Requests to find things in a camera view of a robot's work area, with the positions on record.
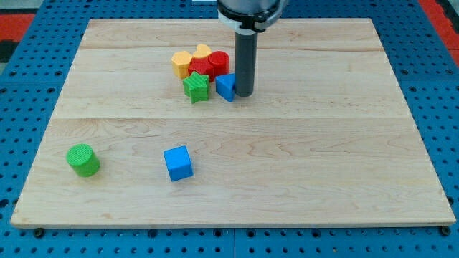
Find blue cube block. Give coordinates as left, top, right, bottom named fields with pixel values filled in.
left=164, top=145, right=194, bottom=181

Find blue triangle block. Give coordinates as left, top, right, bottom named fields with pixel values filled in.
left=215, top=73, right=235, bottom=102

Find green star block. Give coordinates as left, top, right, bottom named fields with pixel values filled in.
left=182, top=72, right=210, bottom=104

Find red cylinder block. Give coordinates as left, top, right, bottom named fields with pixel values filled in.
left=208, top=51, right=230, bottom=77

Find red hexagon block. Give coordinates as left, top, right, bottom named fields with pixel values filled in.
left=188, top=57, right=215, bottom=82

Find yellow heart block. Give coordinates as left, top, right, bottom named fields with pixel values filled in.
left=192, top=44, right=212, bottom=59

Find yellow hexagon block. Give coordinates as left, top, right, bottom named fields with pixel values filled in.
left=171, top=51, right=192, bottom=79

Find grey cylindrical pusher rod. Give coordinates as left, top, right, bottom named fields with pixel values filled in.
left=235, top=33, right=257, bottom=97

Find wooden board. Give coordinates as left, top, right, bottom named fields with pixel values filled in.
left=11, top=18, right=456, bottom=229

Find green cylinder block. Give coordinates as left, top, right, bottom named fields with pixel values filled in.
left=66, top=143, right=100, bottom=177

